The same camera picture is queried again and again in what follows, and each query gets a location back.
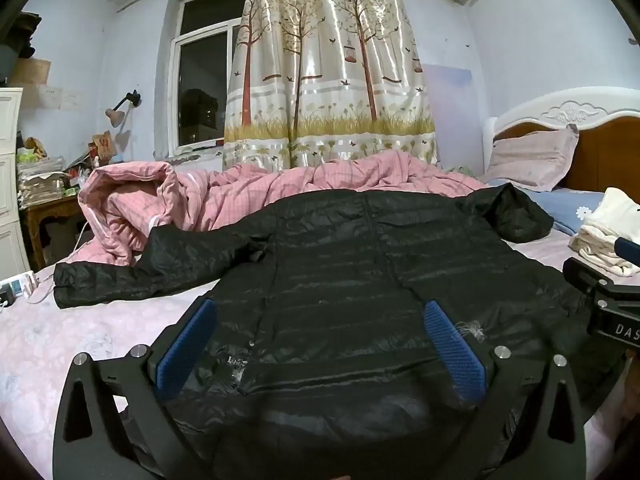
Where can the pink checked quilt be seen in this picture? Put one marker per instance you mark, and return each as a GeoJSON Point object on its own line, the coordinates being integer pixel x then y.
{"type": "Point", "coordinates": [215, 200]}

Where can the white and wooden headboard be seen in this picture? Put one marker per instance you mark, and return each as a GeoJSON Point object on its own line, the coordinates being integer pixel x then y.
{"type": "Point", "coordinates": [600, 105]}

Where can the black puffer jacket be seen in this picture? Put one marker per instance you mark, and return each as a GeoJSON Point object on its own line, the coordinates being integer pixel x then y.
{"type": "Point", "coordinates": [325, 270]}

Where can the cardboard box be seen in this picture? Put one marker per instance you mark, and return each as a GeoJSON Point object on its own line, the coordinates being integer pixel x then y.
{"type": "Point", "coordinates": [31, 71]}

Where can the blue floral pillow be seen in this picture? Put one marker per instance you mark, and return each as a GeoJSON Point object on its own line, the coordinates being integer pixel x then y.
{"type": "Point", "coordinates": [570, 205]}

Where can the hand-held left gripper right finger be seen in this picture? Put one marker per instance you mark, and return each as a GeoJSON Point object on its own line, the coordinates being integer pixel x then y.
{"type": "Point", "coordinates": [455, 355]}

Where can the white framed window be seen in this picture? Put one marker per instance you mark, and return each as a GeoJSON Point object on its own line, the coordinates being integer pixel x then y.
{"type": "Point", "coordinates": [205, 75]}

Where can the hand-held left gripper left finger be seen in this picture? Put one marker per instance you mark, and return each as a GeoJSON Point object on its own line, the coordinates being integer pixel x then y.
{"type": "Point", "coordinates": [182, 355]}

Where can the paper sheet on wall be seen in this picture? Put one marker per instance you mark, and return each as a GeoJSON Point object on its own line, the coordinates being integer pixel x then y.
{"type": "Point", "coordinates": [60, 97]}

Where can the white power strip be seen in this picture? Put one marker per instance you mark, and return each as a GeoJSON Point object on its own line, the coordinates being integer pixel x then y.
{"type": "Point", "coordinates": [22, 282]}

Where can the wooden side table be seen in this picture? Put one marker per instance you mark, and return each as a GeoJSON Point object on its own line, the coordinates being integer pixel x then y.
{"type": "Point", "coordinates": [45, 210]}

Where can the cream folded clothes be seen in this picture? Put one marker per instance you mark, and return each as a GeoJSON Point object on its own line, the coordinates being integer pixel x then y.
{"type": "Point", "coordinates": [605, 240]}

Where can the stack of papers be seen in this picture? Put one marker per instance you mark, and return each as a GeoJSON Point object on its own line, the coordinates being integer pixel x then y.
{"type": "Point", "coordinates": [40, 182]}

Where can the pale lavender wall panel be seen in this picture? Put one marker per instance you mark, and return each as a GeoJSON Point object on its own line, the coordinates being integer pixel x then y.
{"type": "Point", "coordinates": [447, 110]}

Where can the pink pillow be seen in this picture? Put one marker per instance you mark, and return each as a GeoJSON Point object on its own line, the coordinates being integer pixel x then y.
{"type": "Point", "coordinates": [530, 160]}

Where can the tree print curtain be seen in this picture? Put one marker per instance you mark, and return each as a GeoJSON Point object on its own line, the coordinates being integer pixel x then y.
{"type": "Point", "coordinates": [320, 60]}

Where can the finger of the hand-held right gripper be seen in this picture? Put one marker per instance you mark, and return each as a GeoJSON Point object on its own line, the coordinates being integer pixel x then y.
{"type": "Point", "coordinates": [627, 249]}
{"type": "Point", "coordinates": [582, 272]}

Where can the green cloth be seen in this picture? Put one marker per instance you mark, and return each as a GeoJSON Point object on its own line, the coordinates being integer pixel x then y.
{"type": "Point", "coordinates": [457, 170]}

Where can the wall lamp with pink shade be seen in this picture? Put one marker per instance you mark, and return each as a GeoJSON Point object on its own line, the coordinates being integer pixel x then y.
{"type": "Point", "coordinates": [114, 117]}

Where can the white drawer cabinet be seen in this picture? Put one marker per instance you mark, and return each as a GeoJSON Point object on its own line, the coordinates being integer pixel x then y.
{"type": "Point", "coordinates": [10, 160]}

